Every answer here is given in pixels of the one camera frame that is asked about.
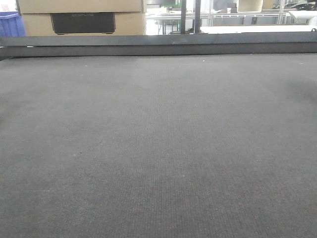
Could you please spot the upper cardboard box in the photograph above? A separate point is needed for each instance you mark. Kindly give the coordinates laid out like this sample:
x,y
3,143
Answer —
x,y
65,6

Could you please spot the grey woven table mat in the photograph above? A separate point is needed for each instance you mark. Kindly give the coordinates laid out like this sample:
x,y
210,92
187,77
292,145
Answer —
x,y
159,147

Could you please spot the dark grey table rail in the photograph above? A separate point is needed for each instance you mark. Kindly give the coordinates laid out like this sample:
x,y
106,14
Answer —
x,y
159,45

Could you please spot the lower cardboard box black print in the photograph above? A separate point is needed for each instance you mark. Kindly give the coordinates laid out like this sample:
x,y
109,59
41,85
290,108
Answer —
x,y
127,23

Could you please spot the blue plastic crate background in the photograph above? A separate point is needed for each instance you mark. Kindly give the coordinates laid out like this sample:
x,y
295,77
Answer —
x,y
11,24

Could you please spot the black vertical post right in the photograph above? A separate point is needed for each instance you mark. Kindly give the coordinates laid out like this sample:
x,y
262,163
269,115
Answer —
x,y
197,21

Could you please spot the black vertical post left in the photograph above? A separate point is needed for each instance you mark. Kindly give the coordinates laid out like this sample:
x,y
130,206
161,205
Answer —
x,y
183,17

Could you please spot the black vertical post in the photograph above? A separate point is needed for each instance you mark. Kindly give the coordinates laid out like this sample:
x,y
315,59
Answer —
x,y
197,21
183,17

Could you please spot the white background table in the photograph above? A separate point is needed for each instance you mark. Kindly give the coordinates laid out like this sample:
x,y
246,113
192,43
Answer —
x,y
257,29

